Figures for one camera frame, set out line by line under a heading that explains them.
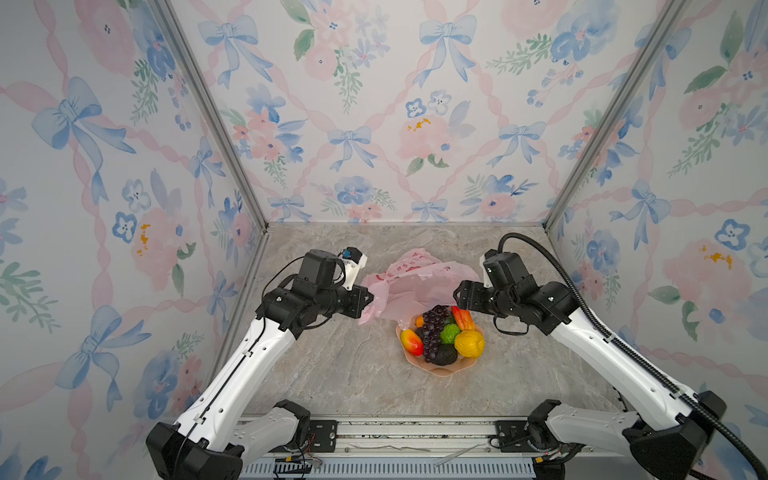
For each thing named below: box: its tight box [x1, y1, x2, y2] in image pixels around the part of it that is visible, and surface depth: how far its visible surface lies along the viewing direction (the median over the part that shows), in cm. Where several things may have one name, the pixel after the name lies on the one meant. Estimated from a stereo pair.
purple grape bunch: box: [423, 304, 450, 363], surface depth 85 cm
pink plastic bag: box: [359, 248, 480, 329], surface depth 86 cm
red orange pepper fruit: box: [451, 306, 476, 331], surface depth 88 cm
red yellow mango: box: [400, 328, 424, 356], surface depth 84 cm
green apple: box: [440, 323, 461, 345], surface depth 87 cm
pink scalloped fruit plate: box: [396, 324, 485, 377], surface depth 83 cm
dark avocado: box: [430, 344, 458, 366], surface depth 83 cm
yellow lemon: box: [454, 330, 485, 358], surface depth 81 cm
